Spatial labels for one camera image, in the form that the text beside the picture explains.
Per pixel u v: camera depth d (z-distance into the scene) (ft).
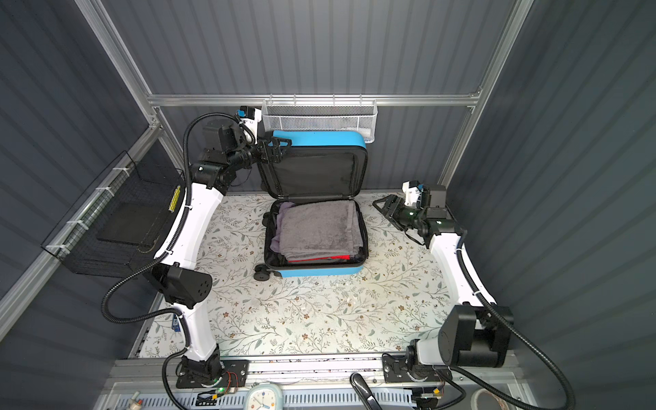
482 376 6.01
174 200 2.72
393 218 2.28
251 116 2.10
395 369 2.41
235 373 2.38
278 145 2.18
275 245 3.00
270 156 2.19
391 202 2.32
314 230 2.92
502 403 2.22
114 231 2.32
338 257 2.99
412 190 2.42
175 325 2.62
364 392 2.19
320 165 2.89
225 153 1.87
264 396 2.23
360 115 2.75
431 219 1.96
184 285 1.60
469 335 1.34
